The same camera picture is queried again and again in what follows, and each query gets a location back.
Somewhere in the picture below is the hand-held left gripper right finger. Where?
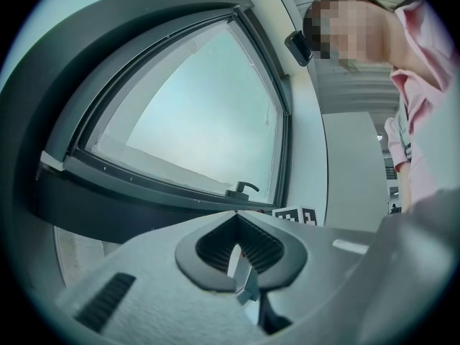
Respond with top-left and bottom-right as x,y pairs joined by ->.
235,209 -> 380,338

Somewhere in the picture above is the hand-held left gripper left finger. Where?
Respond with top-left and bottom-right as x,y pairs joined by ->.
59,209 -> 270,345

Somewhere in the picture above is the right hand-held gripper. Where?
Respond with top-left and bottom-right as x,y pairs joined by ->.
271,205 -> 319,227

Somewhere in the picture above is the person's right forearm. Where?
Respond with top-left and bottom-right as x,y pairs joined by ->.
400,170 -> 413,213

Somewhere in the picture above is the white partition panel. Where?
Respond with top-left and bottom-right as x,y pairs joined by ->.
321,111 -> 392,230

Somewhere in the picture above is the openable frosted window sash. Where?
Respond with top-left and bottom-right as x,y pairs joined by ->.
63,7 -> 292,208

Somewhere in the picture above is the person's pink shirt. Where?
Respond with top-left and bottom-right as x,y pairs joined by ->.
383,0 -> 460,208

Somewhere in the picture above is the person's head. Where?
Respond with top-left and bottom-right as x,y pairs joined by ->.
302,0 -> 400,74

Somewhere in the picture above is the black window handle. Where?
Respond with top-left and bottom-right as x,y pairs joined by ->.
225,181 -> 261,199

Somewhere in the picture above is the black head-worn camera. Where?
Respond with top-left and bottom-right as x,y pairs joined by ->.
284,29 -> 313,68

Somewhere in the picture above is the dark grey window frame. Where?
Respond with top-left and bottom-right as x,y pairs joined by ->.
0,0 -> 294,246

